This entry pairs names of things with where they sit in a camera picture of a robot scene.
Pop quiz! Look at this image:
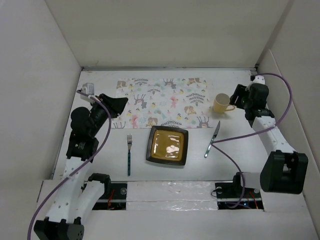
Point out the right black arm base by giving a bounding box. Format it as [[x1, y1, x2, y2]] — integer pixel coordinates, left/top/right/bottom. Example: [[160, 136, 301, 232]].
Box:
[[211, 172, 264, 210]]

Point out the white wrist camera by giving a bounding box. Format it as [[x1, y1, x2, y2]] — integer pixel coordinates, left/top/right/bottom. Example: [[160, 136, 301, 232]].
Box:
[[80, 83, 95, 103], [250, 75, 266, 85]]

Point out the yellow ceramic mug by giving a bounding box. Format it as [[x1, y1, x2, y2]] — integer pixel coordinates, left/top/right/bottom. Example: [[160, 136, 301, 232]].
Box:
[[213, 93, 236, 113]]

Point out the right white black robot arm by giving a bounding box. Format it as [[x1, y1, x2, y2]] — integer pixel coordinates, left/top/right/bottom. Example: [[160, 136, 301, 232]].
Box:
[[230, 83, 309, 195]]

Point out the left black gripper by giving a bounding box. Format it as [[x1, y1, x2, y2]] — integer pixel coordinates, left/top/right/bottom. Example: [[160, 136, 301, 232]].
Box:
[[89, 94, 128, 137]]

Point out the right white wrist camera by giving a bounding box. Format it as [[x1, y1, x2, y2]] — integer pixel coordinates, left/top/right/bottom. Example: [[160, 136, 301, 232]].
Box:
[[250, 75, 266, 85]]

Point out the square black brown plate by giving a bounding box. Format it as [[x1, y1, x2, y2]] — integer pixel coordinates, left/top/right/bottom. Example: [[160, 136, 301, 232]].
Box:
[[146, 125, 189, 166]]

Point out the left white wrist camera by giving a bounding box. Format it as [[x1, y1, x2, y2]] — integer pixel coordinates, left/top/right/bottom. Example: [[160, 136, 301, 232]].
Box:
[[80, 83, 95, 103]]

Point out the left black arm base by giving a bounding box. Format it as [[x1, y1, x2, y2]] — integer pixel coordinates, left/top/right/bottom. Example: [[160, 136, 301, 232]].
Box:
[[92, 181, 128, 211]]

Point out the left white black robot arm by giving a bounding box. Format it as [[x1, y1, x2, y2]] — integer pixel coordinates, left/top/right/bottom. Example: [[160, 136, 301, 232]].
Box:
[[27, 93, 128, 240]]

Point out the silver table knife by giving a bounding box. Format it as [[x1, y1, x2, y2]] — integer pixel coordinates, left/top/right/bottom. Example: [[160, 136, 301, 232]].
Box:
[[204, 120, 221, 158]]

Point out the fork with teal handle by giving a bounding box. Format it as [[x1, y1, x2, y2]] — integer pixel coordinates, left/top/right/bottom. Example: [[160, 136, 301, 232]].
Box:
[[127, 134, 133, 176]]

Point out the floral patterned cloth napkin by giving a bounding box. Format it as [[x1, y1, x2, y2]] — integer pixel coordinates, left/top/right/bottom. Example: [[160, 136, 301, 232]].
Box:
[[112, 77, 214, 129]]

